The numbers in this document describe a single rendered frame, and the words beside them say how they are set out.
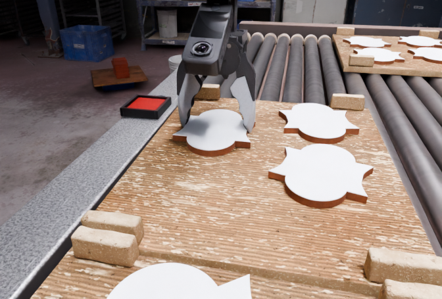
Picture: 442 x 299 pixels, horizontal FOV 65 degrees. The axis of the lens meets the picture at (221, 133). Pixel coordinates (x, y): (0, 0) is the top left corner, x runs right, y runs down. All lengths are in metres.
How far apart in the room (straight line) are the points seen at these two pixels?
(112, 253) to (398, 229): 0.28
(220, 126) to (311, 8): 4.47
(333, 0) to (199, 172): 4.63
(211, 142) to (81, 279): 0.25
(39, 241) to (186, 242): 0.16
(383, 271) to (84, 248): 0.26
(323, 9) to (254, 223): 4.69
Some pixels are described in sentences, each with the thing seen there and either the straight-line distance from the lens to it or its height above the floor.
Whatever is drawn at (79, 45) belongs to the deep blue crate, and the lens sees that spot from 4.74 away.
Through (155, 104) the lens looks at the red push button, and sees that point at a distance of 0.69.
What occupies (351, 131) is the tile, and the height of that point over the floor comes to 0.94.
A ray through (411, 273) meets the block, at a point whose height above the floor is 0.95.
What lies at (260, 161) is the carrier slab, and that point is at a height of 0.94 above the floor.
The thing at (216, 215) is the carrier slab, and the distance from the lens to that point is 0.39.
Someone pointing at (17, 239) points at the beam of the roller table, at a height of 0.92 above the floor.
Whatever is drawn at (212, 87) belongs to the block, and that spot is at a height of 0.96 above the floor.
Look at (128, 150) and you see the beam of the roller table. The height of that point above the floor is 0.92.
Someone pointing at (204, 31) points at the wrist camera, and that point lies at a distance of 0.45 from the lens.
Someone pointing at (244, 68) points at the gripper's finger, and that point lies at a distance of 0.50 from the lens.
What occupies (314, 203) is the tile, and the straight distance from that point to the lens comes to 0.41.
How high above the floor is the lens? 1.19
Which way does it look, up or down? 27 degrees down
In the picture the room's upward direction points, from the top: straight up
